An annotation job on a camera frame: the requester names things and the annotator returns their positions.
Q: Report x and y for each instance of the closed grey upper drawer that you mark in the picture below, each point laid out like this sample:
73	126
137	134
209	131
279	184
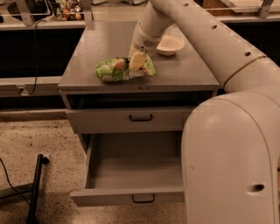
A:
125	120

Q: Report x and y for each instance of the green rice chip bag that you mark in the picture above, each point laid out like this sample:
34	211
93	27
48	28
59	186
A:
117	69

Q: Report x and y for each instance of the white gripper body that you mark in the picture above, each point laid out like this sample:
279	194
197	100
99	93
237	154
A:
143	40

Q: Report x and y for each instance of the black floor stand leg left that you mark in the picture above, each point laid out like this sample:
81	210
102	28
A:
28	192

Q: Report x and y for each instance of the grey drawer cabinet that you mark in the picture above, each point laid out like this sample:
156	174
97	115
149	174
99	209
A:
157	103

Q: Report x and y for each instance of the open grey drawer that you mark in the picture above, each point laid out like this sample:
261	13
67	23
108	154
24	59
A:
132	169

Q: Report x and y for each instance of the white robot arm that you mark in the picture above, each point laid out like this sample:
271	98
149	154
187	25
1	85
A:
230	144

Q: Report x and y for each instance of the white paper bowl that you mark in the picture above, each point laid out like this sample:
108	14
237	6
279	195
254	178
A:
169	45

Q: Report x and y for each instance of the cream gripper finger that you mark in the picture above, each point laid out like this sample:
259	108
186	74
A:
137	60

